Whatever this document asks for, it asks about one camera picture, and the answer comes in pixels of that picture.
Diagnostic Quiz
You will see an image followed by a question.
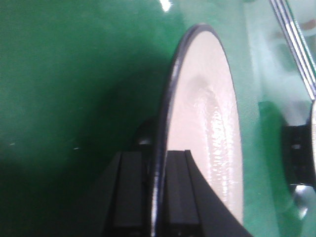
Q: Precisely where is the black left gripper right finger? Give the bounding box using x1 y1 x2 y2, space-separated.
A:
162 150 251 237

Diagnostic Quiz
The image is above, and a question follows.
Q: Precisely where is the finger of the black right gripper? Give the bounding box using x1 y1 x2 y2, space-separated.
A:
282 125 316 188

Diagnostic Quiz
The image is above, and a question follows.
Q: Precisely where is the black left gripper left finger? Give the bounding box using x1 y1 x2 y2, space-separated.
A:
99 151 148 237

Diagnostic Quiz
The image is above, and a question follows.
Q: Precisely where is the beige plate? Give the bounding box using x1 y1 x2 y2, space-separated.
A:
148 24 243 237

